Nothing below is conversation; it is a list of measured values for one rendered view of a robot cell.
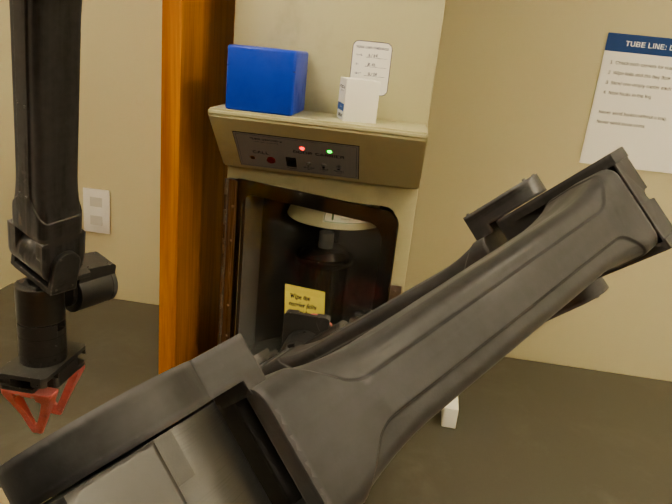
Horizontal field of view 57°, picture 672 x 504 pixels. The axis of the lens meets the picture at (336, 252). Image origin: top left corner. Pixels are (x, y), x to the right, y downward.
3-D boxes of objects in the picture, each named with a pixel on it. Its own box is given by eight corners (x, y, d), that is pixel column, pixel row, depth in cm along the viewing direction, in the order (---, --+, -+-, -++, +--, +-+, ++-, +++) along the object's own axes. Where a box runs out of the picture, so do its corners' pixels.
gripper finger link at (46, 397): (81, 416, 85) (79, 355, 82) (52, 446, 78) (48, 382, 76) (35, 408, 86) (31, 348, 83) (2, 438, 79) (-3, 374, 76)
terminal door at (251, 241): (222, 385, 115) (232, 175, 103) (368, 443, 103) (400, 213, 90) (219, 386, 115) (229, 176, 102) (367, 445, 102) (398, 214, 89)
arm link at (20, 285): (3, 275, 75) (31, 287, 73) (53, 262, 81) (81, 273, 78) (7, 326, 77) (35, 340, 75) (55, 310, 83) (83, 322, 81)
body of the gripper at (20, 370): (87, 355, 85) (86, 306, 83) (45, 393, 75) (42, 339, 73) (43, 348, 86) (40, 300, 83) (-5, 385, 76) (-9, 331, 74)
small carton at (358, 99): (336, 116, 94) (340, 76, 92) (368, 119, 95) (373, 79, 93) (342, 121, 89) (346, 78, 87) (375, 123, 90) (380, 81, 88)
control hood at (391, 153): (226, 162, 103) (229, 101, 99) (419, 186, 100) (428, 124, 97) (203, 175, 92) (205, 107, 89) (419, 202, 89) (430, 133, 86)
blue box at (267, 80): (243, 103, 99) (246, 45, 96) (304, 110, 98) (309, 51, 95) (224, 108, 89) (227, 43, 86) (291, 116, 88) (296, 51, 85)
